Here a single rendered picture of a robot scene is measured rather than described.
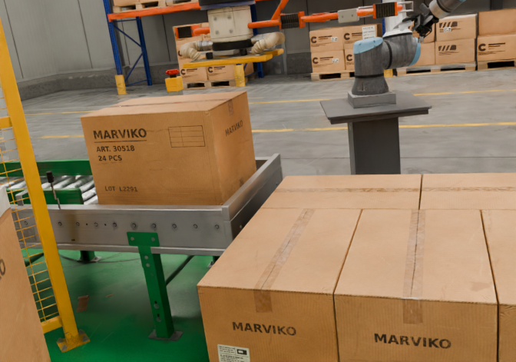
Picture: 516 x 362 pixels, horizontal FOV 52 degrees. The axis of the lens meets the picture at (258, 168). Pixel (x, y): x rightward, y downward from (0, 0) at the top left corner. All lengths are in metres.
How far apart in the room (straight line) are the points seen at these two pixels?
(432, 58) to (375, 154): 6.36
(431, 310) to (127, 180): 1.35
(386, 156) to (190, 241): 1.21
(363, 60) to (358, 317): 1.59
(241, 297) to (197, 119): 0.78
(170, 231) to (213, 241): 0.18
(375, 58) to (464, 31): 6.32
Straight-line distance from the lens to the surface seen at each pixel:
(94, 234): 2.28
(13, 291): 1.05
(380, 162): 2.81
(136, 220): 2.14
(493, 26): 9.55
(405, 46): 2.83
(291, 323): 1.52
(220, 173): 2.06
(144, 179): 2.22
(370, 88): 2.75
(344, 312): 1.46
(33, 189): 2.24
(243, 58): 2.01
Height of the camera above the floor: 1.27
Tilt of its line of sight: 16 degrees down
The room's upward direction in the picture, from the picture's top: 7 degrees counter-clockwise
